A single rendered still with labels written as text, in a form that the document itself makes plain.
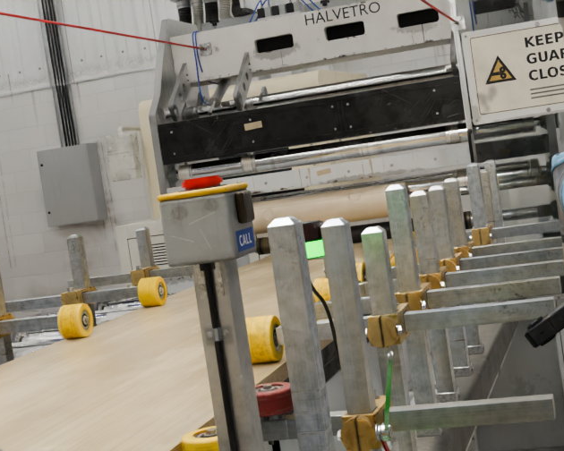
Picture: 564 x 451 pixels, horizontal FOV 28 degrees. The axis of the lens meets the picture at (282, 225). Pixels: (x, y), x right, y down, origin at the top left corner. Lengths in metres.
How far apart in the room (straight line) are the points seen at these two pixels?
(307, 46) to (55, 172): 7.58
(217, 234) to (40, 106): 11.16
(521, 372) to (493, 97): 1.04
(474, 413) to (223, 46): 3.17
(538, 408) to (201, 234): 0.70
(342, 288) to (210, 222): 0.55
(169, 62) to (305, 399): 3.39
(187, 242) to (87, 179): 10.64
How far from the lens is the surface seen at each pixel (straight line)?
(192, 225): 1.06
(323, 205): 4.22
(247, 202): 1.08
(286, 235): 1.32
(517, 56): 4.07
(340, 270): 1.57
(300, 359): 1.34
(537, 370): 4.31
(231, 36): 4.60
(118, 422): 1.65
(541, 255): 2.58
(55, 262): 12.23
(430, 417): 1.63
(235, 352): 1.08
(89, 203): 11.71
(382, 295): 1.82
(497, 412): 1.62
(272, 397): 1.66
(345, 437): 1.59
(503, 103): 4.06
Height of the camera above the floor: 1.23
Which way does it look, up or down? 3 degrees down
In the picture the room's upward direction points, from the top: 8 degrees counter-clockwise
